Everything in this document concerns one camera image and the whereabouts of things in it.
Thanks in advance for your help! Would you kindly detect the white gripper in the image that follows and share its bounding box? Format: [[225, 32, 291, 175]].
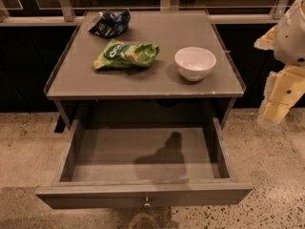
[[254, 23, 305, 127]]

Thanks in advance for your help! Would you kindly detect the green rice chip bag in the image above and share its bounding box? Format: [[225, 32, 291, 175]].
[[92, 39, 159, 70]]

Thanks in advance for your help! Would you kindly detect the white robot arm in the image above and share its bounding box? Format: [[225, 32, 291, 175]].
[[254, 0, 305, 128]]

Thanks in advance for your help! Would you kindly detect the dark blue chip bag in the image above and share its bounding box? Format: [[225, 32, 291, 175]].
[[89, 10, 131, 38]]

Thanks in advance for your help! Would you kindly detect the small metal drawer knob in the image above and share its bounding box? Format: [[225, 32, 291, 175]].
[[143, 196, 152, 208]]

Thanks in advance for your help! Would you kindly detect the open grey top drawer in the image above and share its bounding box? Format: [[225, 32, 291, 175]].
[[35, 118, 253, 209]]

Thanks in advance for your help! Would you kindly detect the white ceramic bowl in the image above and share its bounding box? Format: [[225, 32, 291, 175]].
[[174, 47, 216, 81]]

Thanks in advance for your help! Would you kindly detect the grey wooden cabinet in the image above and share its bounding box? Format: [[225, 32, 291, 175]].
[[45, 10, 244, 125]]

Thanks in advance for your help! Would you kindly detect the metal railing frame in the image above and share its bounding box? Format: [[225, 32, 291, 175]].
[[0, 0, 294, 26]]

